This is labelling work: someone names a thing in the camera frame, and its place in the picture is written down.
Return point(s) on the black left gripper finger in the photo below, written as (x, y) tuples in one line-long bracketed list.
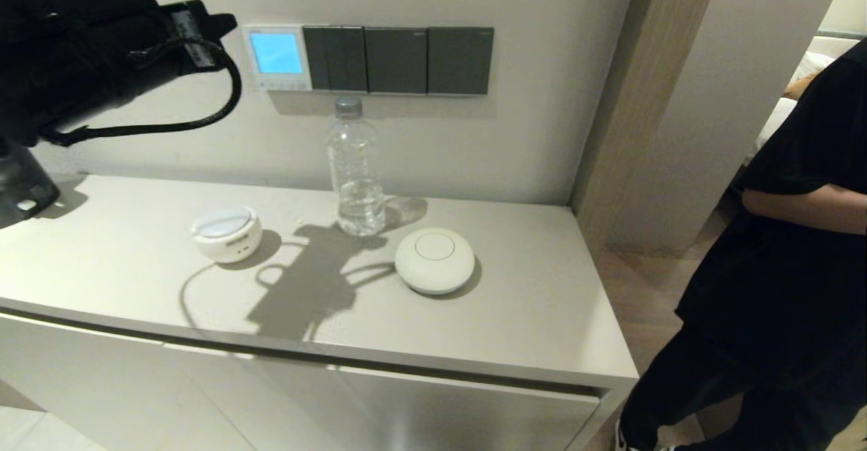
[(189, 57), (200, 19)]

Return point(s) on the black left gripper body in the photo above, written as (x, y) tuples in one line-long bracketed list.
[(81, 51)]

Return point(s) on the white wall thermostat panel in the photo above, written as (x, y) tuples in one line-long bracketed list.
[(276, 53)]

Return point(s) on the person's bare forearm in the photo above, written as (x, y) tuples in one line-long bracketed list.
[(806, 206)]

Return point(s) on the black plastic appliance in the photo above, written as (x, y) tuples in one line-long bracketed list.
[(20, 190)]

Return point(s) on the white round speaker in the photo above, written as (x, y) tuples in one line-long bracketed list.
[(227, 238)]

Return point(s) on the clear plastic water bottle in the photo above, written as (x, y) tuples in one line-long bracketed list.
[(355, 166)]

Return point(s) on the grey cabinet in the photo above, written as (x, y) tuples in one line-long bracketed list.
[(135, 282)]

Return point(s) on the white flat dome device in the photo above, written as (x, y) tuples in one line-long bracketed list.
[(433, 261)]

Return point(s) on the grey cabinet door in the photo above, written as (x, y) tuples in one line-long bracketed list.
[(81, 383), (440, 417)]

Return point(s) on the bed with white duvet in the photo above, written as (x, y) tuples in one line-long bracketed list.
[(772, 120)]

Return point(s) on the white shoe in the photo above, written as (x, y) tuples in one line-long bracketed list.
[(626, 441)]

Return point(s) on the brown pillow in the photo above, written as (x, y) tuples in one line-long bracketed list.
[(799, 87)]

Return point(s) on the white pillow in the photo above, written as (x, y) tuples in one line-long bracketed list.
[(811, 66)]

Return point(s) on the person in black clothes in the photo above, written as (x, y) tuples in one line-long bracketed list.
[(779, 302)]

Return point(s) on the beige padded headboard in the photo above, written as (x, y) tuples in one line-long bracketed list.
[(840, 43)]

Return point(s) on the dark grey triple switch panel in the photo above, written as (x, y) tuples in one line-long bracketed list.
[(335, 60)]

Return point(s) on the wooden door frame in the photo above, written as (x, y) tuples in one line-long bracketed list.
[(643, 99)]

